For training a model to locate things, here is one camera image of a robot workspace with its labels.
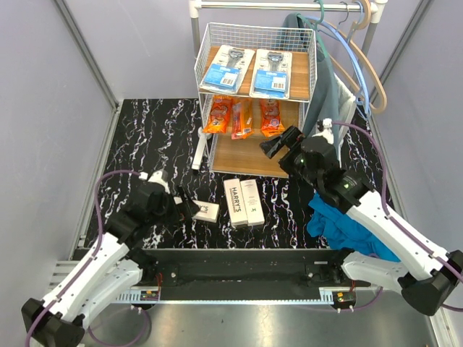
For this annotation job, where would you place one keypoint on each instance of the white H logo box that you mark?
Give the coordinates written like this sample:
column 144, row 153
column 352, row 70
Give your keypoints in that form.
column 252, row 202

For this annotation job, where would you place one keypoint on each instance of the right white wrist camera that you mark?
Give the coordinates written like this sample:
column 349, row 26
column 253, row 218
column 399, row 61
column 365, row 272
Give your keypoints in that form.
column 324, row 130

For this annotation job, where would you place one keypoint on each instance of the metal clothes rack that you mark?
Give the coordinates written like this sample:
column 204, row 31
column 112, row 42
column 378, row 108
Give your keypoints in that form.
column 333, row 47

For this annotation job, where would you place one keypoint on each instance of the light blue hanger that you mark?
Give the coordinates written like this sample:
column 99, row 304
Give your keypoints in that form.
column 363, row 97

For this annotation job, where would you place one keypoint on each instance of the white wire shelf cart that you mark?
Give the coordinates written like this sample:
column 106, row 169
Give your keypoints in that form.
column 245, row 157

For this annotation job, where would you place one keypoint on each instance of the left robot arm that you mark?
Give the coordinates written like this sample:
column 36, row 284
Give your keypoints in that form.
column 114, row 263

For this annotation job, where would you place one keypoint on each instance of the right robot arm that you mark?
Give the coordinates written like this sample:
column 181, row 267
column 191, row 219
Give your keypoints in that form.
column 425, row 274

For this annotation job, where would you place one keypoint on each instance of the white towel on rack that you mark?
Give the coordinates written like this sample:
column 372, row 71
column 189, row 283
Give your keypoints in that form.
column 347, row 101

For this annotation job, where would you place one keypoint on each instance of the orange razor bag front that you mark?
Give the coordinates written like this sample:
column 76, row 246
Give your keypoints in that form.
column 242, row 119

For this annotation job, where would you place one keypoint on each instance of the orange razor bag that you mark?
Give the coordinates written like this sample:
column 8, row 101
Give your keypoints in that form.
column 219, row 115
column 242, row 119
column 271, row 123

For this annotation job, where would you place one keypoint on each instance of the blue crumpled cloth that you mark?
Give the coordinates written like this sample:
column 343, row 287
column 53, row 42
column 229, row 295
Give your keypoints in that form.
column 340, row 231

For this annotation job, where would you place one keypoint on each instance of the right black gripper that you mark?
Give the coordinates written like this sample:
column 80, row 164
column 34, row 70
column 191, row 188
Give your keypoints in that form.
column 270, row 147

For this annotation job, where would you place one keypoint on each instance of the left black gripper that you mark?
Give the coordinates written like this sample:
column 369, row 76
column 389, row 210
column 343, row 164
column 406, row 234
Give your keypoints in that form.
column 187, row 207

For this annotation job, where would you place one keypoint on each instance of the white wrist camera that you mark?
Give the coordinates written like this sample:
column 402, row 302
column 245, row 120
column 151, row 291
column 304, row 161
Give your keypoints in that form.
column 158, row 177
column 324, row 130

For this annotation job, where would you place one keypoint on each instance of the grey-green hanging shirt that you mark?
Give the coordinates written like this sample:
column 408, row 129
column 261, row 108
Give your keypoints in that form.
column 325, row 100

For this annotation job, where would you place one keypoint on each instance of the beige wooden hanger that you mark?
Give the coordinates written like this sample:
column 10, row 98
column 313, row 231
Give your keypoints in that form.
column 371, row 13

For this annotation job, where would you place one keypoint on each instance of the white harry's box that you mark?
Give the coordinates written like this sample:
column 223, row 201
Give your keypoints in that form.
column 235, row 202
column 208, row 211

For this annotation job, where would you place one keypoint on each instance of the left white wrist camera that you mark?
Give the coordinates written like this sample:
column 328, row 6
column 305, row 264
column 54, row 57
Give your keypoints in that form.
column 158, row 177

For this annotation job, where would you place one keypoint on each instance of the blue razor blister pack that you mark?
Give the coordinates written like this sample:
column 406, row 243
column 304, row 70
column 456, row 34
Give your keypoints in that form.
column 271, row 76

